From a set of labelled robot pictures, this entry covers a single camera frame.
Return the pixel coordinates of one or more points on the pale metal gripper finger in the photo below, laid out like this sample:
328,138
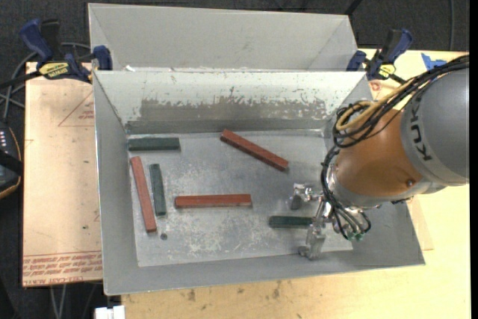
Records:
304,192
314,246

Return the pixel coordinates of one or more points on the brown cardboard board red print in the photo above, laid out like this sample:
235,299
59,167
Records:
59,175

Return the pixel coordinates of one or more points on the red-brown flat block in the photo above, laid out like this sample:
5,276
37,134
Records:
213,201
143,194
254,149

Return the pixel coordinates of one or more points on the dark green flat block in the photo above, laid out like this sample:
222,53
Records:
289,222
158,190
153,144

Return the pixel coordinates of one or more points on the grey metal bin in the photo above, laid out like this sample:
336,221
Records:
224,168

